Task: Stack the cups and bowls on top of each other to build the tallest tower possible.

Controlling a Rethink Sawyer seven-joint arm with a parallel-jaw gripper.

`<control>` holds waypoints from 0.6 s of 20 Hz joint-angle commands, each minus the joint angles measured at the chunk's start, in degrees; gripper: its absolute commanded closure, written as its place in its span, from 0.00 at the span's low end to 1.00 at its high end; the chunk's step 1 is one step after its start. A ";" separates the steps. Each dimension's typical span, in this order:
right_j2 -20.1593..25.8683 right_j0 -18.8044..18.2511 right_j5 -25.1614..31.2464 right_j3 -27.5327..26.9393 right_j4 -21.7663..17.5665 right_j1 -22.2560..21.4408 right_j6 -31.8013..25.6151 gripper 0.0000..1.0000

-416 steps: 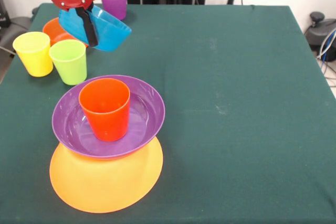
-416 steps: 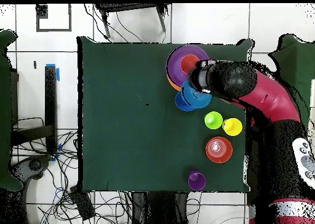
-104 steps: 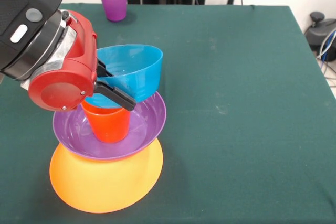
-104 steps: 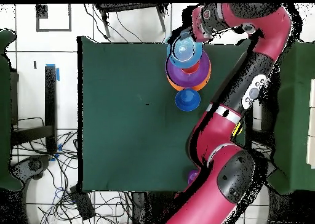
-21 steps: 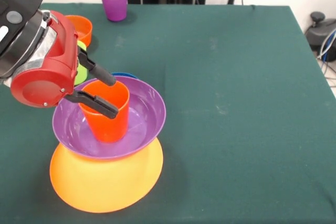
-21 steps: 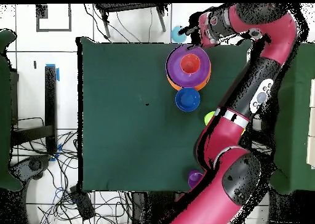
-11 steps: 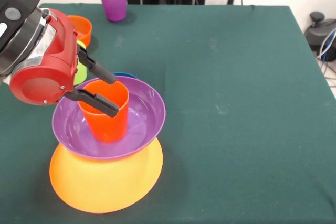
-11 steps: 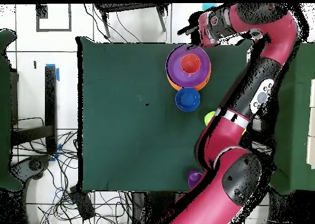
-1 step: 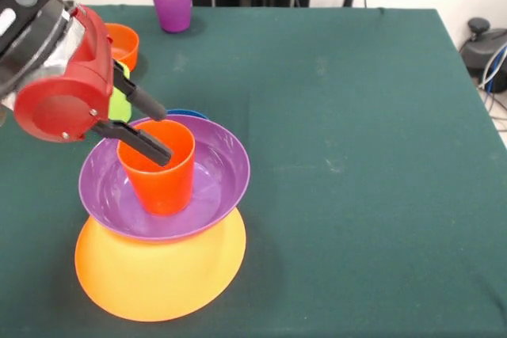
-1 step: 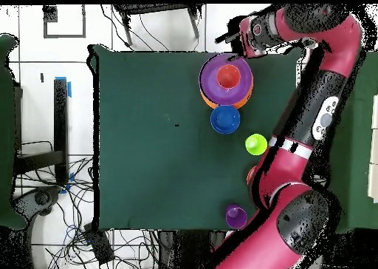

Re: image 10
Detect red plastic cup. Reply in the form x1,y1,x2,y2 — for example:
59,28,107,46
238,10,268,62
216,64,242,90

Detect purple plastic bowl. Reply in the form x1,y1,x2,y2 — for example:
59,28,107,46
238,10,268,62
198,52,254,106

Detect large yellow plastic bowl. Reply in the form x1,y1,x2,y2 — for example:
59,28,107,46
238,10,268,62
199,84,255,110

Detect dark blue plastic bowl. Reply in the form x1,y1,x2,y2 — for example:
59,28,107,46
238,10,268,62
210,105,241,135

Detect black metal stool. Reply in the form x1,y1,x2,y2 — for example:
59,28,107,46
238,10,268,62
113,4,205,48

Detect green plastic cup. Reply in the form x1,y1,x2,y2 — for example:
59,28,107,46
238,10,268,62
244,133,269,157

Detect orange-red plastic bowl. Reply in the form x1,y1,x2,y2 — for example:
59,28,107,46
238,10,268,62
246,165,258,187

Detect dark green tablecloth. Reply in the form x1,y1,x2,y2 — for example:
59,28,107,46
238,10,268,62
86,43,305,233

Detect green cloth side table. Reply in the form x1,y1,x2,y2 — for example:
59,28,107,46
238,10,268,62
0,33,29,230
327,51,378,234

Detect purple plastic cup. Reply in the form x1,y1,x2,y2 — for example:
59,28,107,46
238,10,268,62
225,203,248,231

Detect blue tape strip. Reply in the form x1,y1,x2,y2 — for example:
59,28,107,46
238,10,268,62
55,75,72,99

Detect white boxes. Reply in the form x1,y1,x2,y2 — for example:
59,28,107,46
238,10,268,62
367,94,378,203

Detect black power strip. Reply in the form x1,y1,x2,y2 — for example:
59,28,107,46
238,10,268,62
83,222,115,265

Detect black chair base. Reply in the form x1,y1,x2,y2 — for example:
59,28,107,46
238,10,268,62
11,185,63,219

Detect black square floor frame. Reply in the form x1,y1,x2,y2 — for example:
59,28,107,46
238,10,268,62
43,4,87,39

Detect tangle of floor cables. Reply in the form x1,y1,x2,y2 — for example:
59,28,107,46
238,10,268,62
13,140,160,269

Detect black table frame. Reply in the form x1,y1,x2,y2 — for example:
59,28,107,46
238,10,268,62
13,78,69,185

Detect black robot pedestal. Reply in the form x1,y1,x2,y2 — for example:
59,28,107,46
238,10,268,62
157,230,227,269

